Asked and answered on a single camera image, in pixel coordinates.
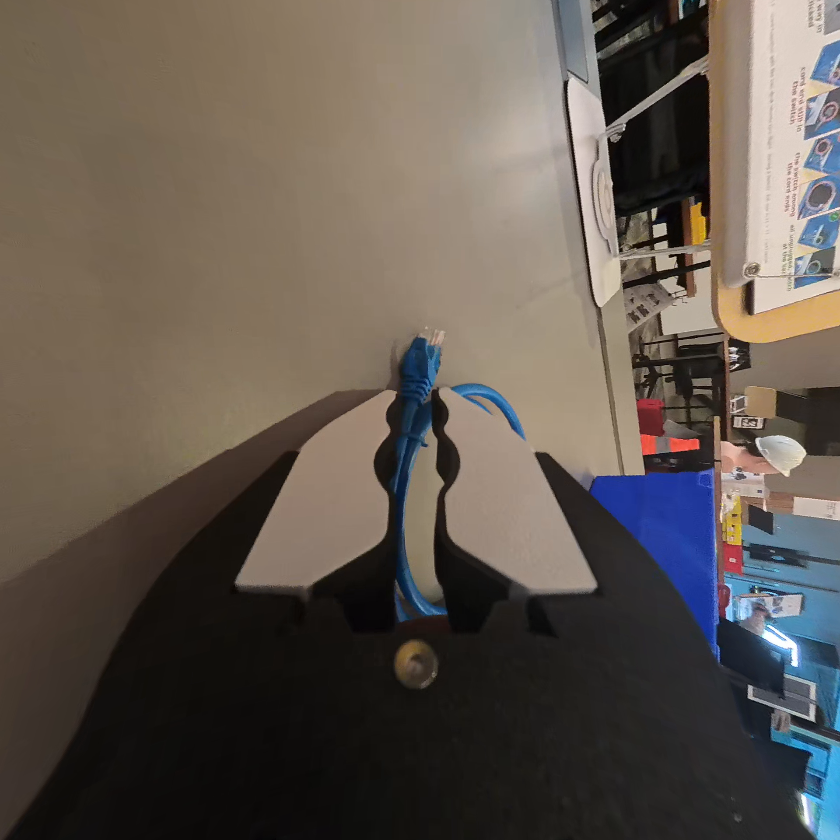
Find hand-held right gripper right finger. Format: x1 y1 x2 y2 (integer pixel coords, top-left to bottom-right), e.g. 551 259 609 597
430 386 598 597

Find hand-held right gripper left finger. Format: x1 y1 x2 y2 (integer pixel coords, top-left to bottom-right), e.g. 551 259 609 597
235 388 403 595

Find blue plastic bin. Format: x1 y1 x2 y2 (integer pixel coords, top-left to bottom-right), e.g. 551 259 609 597
588 469 723 660

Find blue ethernet cable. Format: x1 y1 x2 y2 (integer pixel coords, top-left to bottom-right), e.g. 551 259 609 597
390 325 526 624

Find printed paper sheets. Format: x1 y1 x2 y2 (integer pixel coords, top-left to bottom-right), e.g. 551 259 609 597
623 282 673 332

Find wooden instruction board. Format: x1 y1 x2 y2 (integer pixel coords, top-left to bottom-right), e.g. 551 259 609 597
709 0 840 344

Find clear acrylic stand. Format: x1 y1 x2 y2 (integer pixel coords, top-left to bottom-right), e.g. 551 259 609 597
591 56 713 263

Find black padded chair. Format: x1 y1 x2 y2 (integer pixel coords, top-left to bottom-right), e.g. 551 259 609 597
600 29 711 214

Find printed instruction sheet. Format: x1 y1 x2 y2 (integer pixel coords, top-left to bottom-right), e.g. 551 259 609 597
748 0 840 316

